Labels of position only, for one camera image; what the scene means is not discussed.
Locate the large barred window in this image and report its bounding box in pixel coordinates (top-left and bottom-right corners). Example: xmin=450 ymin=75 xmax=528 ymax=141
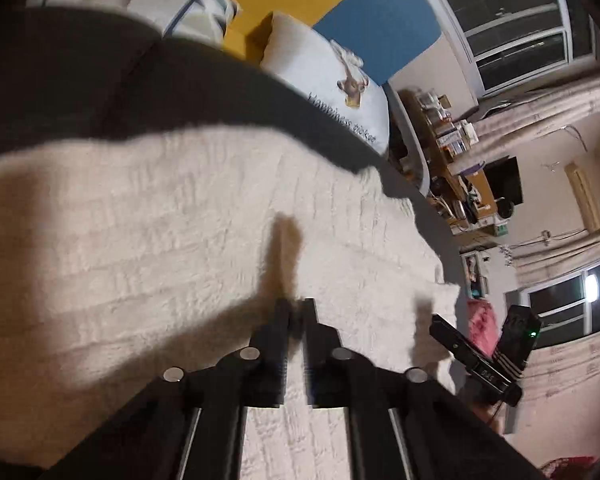
xmin=410 ymin=0 xmax=596 ymax=98

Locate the wooden desk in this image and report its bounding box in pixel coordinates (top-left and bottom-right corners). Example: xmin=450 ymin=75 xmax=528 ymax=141
xmin=400 ymin=89 xmax=486 ymax=201

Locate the pink ruffled bedspread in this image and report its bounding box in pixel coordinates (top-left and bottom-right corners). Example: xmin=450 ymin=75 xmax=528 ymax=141
xmin=467 ymin=297 xmax=501 ymax=358

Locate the small window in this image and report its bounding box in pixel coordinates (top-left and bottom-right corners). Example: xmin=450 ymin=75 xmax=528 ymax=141
xmin=505 ymin=257 xmax=600 ymax=351

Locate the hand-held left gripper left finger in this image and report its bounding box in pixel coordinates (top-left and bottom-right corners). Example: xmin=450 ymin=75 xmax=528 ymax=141
xmin=42 ymin=299 xmax=292 ymax=480

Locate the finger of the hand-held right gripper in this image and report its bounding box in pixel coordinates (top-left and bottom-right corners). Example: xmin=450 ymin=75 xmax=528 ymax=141
xmin=428 ymin=314 xmax=481 ymax=368

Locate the wall air conditioner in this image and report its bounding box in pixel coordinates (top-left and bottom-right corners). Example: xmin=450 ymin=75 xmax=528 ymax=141
xmin=565 ymin=160 xmax=600 ymax=233

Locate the bent metal pipe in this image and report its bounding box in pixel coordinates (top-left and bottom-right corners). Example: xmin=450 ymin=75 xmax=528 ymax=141
xmin=562 ymin=125 xmax=588 ymax=153

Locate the white deer print pillow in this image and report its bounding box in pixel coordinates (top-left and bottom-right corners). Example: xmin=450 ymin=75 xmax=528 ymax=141
xmin=259 ymin=10 xmax=392 ymax=156

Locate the low white shelf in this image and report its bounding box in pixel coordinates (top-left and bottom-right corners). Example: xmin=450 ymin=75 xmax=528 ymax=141
xmin=460 ymin=247 xmax=493 ymax=301

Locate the black flat screen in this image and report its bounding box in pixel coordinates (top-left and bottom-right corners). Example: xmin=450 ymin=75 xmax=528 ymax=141
xmin=485 ymin=156 xmax=523 ymax=207

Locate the white knit sweater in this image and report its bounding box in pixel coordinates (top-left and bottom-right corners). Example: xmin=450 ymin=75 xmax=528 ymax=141
xmin=0 ymin=127 xmax=461 ymax=480

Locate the wooden chair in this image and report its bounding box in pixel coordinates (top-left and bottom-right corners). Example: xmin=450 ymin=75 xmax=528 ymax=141
xmin=462 ymin=170 xmax=496 ymax=211

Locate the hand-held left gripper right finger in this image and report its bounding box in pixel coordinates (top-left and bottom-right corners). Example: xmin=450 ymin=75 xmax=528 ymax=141
xmin=302 ymin=298 xmax=546 ymax=480

